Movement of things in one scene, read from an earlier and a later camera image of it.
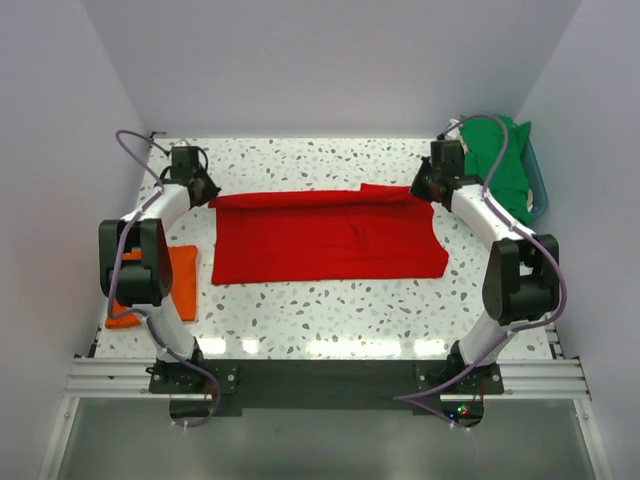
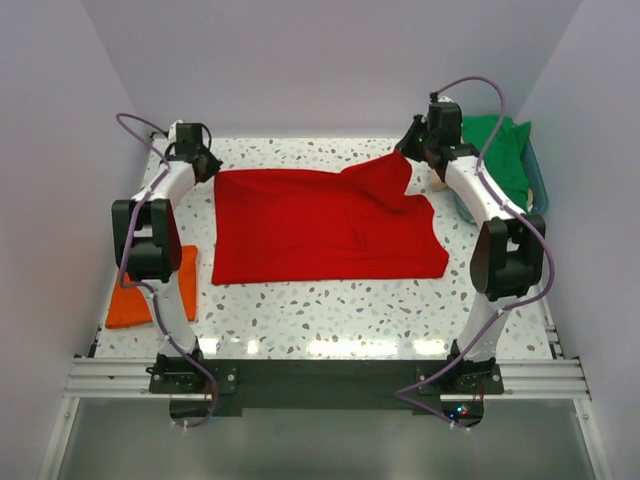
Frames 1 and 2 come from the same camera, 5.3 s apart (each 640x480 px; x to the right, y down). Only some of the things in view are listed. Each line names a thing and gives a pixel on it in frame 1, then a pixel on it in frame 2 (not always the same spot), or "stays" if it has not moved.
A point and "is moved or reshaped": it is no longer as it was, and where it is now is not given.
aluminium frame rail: [523, 379] stays
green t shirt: [508, 184] stays
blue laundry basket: [535, 178] stays
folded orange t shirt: [184, 261] stays
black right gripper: [416, 187] → [405, 147]
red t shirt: [373, 232] is moved or reshaped
